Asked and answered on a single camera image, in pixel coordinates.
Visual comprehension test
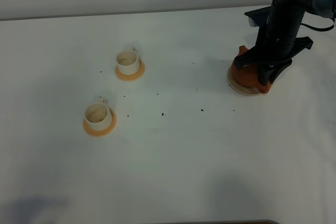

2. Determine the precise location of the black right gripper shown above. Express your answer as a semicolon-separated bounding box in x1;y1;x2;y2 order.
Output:
245;5;313;86

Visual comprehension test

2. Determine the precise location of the brown clay teapot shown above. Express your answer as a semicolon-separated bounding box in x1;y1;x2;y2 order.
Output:
227;45;274;95

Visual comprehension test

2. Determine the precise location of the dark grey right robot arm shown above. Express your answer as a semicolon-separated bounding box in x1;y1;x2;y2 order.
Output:
234;0;335;86

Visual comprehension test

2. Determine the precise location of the beige round teapot saucer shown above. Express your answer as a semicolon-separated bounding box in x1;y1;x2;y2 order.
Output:
227;70;263;97

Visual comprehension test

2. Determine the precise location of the far orange coaster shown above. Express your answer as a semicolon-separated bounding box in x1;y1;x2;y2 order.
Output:
115;60;145;81

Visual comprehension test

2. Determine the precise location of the orange coaster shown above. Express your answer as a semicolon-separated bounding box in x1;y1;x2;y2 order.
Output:
82;109;117;137
115;60;145;81

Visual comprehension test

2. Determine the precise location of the far white teacup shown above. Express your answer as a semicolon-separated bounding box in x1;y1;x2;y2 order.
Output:
117;47;140;76

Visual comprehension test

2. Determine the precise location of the white teacup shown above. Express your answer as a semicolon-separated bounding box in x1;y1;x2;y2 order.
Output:
117;47;140;76
85;98;113;132

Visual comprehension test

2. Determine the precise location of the near white teacup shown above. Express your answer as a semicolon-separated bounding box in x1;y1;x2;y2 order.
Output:
85;98;113;132

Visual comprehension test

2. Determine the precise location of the near orange coaster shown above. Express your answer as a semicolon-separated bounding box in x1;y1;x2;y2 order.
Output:
82;109;117;137

